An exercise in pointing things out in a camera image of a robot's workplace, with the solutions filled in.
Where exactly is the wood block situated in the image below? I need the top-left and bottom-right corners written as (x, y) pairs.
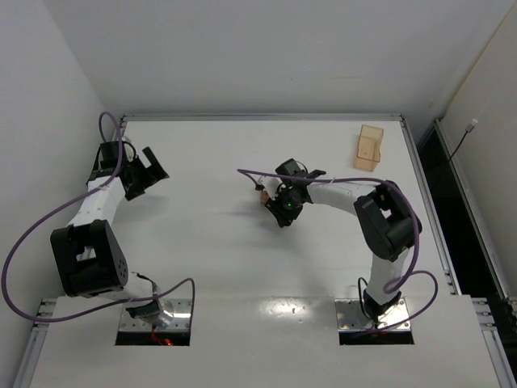
top-left (259, 191), bottom-right (269, 205)

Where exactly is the clear amber plastic box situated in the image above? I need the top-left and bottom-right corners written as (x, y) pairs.
top-left (354, 124), bottom-right (384, 172)

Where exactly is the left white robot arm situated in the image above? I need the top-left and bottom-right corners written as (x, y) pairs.
top-left (50, 141), bottom-right (169, 323)

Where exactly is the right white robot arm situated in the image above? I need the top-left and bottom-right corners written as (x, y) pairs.
top-left (255, 158), bottom-right (422, 323)

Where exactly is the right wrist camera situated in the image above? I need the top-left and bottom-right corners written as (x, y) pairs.
top-left (255, 177), bottom-right (282, 200)

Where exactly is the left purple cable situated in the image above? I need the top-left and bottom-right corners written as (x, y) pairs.
top-left (1, 111), bottom-right (196, 323)

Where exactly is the purple cable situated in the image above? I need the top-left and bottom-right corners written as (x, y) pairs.
top-left (1, 111), bottom-right (196, 323)
top-left (236, 168), bottom-right (439, 336)

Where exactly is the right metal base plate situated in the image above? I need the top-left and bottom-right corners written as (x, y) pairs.
top-left (334, 297), bottom-right (411, 332)

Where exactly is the metal base plate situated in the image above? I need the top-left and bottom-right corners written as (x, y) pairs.
top-left (119, 298), bottom-right (192, 332)
top-left (334, 297), bottom-right (411, 332)

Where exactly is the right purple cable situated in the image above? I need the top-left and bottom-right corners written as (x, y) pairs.
top-left (236, 168), bottom-right (439, 336)

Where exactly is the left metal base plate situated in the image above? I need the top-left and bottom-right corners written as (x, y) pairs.
top-left (119, 298), bottom-right (192, 332)

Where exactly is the grey wall cable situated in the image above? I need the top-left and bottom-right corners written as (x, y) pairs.
top-left (447, 118), bottom-right (479, 162)

